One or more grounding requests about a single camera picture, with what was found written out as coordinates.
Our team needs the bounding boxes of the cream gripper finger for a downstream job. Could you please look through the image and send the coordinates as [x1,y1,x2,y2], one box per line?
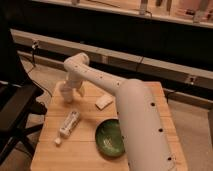
[76,86,85,97]

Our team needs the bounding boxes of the white ceramic cup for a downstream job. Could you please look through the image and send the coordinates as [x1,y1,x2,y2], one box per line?
[59,83,73,103]

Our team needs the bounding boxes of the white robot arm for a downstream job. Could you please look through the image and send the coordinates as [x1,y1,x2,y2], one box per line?
[61,53,177,171]

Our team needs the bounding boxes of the green ceramic bowl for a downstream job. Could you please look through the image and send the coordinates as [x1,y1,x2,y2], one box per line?
[95,119,125,158]

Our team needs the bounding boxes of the white sponge block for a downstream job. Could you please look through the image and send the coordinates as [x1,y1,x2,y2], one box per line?
[95,94,113,110]

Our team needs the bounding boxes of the white tube bottle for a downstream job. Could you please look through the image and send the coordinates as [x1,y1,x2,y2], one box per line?
[59,110,80,138]

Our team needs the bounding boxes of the wooden table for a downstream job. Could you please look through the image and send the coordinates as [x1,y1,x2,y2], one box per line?
[29,81,189,171]

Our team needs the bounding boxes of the small white cap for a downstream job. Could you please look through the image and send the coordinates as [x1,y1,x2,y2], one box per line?
[54,138,62,146]

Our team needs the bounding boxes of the black office chair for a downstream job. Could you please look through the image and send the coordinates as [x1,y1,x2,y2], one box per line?
[0,17,47,165]

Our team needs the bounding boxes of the black cable on floor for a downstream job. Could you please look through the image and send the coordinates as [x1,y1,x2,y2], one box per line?
[20,54,54,98]

